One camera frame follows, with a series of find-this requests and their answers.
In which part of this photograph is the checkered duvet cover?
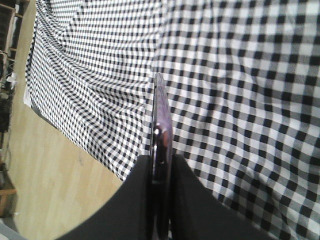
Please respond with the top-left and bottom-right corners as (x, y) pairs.
(25, 0), (320, 240)

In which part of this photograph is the black smartphone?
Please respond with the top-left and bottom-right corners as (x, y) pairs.
(149, 73), (173, 240)

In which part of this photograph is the wooden low shelf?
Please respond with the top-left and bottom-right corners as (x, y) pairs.
(0, 0), (31, 136)

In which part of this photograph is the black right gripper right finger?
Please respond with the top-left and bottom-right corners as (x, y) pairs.
(170, 154), (270, 240)

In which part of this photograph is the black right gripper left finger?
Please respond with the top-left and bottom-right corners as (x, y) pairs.
(59, 155), (153, 240)

